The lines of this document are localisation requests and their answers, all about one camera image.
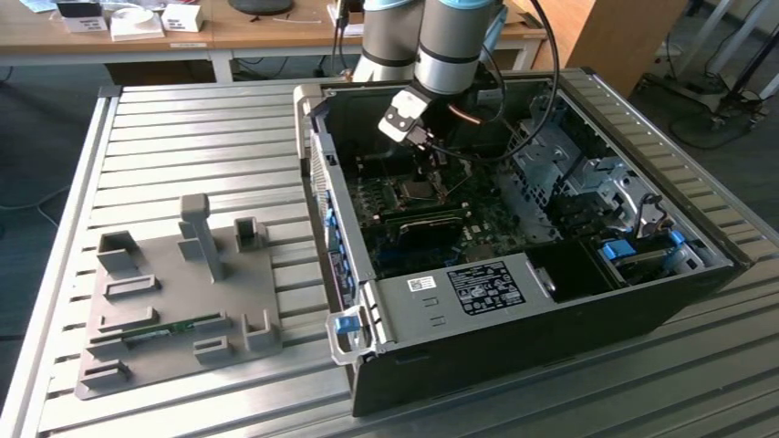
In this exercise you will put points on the small cardboard box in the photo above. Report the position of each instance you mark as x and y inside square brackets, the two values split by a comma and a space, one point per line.
[348, 18]

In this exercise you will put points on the green RAM stick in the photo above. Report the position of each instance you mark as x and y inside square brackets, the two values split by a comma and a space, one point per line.
[161, 329]

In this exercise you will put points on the open black PC case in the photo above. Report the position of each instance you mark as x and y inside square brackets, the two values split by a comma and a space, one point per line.
[547, 356]

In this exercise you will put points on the white box black print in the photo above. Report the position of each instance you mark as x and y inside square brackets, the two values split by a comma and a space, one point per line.
[85, 25]

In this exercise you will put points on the black RAM slot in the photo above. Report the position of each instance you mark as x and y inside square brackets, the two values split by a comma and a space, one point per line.
[426, 213]

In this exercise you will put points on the wooden cabinet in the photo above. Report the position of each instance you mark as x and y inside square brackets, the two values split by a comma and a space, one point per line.
[608, 41]

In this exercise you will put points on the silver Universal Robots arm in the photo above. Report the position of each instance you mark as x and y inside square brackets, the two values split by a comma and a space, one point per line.
[447, 45]

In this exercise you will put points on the black printed PSU label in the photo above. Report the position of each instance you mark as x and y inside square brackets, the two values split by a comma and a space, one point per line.
[483, 287]

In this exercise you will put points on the black round object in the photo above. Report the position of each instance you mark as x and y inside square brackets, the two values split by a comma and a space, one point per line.
[261, 5]

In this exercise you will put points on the CPU socket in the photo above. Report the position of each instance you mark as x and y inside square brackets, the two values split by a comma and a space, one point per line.
[420, 202]

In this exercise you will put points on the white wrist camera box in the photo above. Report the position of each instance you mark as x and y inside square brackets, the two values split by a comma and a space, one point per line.
[414, 98]

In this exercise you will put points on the white round-topped box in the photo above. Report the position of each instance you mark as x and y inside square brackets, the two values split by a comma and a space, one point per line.
[136, 27]

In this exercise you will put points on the black equipment stand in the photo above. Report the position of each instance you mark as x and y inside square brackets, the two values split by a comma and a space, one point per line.
[739, 98]

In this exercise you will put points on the blue case latch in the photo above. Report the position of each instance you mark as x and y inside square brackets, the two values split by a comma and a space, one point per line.
[346, 326]

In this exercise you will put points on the blue disk carrier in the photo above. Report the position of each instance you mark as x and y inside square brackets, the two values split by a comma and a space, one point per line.
[618, 252]

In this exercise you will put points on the silver metal drive cage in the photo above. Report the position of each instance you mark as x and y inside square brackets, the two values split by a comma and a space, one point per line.
[538, 171]

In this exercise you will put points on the blue paper packet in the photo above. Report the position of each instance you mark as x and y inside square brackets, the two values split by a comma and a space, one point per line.
[39, 4]

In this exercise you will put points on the grey plastic parts rack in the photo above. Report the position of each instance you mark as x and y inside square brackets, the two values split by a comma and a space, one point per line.
[183, 292]

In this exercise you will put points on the white barcode sticker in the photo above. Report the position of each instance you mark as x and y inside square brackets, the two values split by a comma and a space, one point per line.
[423, 283]

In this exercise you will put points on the green motherboard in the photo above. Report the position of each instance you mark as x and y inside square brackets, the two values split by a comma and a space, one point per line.
[492, 219]

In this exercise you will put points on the small blue plastic clip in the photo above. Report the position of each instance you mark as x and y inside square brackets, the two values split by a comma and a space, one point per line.
[675, 239]

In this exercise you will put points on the long wooden desk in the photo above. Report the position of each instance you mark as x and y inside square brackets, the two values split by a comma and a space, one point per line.
[273, 34]

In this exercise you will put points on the grey power supply unit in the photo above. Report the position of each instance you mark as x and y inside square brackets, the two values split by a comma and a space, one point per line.
[414, 315]

